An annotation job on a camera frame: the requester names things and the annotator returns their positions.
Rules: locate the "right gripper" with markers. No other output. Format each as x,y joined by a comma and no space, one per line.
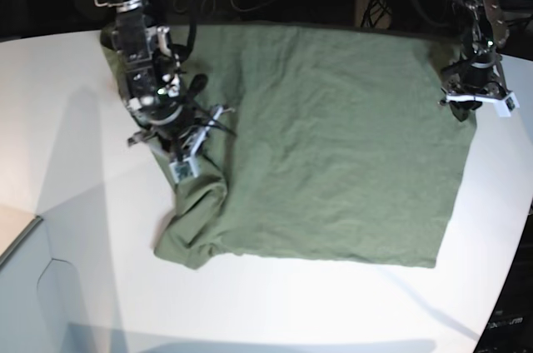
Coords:
184,135

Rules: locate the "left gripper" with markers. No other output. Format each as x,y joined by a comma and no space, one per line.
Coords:
467,86

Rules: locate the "olive green t-shirt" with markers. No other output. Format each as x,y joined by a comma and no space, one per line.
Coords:
337,149

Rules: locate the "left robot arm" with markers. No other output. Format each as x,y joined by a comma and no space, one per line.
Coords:
484,32

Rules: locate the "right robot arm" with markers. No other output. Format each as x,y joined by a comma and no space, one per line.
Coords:
150,81

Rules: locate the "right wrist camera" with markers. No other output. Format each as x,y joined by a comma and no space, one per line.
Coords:
186,168

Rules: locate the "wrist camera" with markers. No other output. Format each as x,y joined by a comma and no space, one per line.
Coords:
506,106
186,168

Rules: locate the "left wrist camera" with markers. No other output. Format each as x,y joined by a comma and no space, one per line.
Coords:
506,106

